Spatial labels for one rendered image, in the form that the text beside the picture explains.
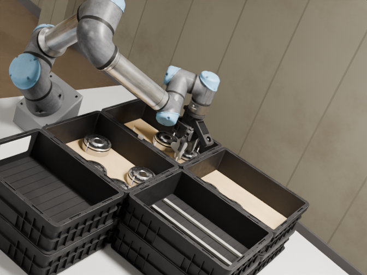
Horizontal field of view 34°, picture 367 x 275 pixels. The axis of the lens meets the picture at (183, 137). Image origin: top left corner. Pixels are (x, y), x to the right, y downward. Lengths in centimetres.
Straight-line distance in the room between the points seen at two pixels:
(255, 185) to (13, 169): 89
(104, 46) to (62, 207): 52
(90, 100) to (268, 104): 135
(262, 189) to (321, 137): 135
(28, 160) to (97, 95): 88
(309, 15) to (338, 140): 73
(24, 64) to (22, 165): 41
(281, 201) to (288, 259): 22
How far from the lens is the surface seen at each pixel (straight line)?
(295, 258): 235
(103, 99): 286
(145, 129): 245
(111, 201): 182
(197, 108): 219
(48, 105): 234
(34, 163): 206
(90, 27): 191
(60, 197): 194
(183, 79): 215
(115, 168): 215
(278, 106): 372
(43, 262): 178
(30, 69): 223
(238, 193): 229
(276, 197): 228
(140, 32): 446
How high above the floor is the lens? 200
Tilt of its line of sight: 28 degrees down
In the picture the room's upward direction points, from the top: 22 degrees clockwise
